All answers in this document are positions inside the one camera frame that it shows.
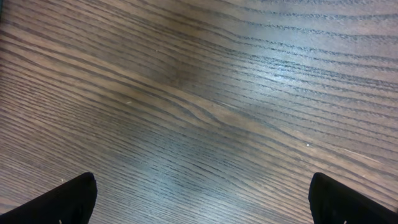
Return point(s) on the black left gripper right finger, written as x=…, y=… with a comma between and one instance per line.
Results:
x=333, y=202

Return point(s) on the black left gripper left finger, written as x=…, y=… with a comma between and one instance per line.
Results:
x=72, y=202

